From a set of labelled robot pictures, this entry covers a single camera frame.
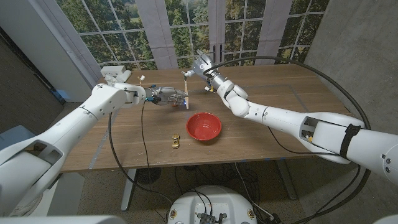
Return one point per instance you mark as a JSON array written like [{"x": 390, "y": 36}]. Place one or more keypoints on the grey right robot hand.
[{"x": 202, "y": 65}]

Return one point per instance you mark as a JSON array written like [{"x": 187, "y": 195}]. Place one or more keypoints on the gold toy car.
[{"x": 176, "y": 141}]

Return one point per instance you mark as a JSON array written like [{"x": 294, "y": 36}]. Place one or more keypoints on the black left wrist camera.
[{"x": 157, "y": 99}]

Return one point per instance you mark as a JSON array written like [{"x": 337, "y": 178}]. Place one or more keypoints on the crumpled white tissue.
[{"x": 122, "y": 76}]

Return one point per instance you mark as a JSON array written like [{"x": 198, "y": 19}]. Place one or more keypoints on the grey-blue chair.
[{"x": 12, "y": 137}]

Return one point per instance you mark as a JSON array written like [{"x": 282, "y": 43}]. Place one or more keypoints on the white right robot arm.
[{"x": 311, "y": 127}]

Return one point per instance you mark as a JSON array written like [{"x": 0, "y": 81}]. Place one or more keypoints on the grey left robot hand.
[{"x": 168, "y": 93}]

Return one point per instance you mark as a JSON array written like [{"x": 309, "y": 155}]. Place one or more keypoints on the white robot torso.
[{"x": 211, "y": 202}]

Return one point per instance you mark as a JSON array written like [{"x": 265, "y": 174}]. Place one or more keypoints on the grey table leg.
[
  {"x": 287, "y": 183},
  {"x": 128, "y": 189}
]

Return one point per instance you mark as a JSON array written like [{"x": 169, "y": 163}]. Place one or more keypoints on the black round floor fan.
[{"x": 149, "y": 175}]

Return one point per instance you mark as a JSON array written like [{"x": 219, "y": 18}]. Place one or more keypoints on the red bowl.
[{"x": 203, "y": 127}]

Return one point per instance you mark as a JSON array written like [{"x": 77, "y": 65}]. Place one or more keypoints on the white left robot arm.
[{"x": 62, "y": 133}]

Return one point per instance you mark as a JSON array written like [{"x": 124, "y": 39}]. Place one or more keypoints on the printed window backdrop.
[{"x": 192, "y": 31}]

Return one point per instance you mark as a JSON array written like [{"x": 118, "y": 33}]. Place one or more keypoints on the white power strip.
[{"x": 112, "y": 71}]

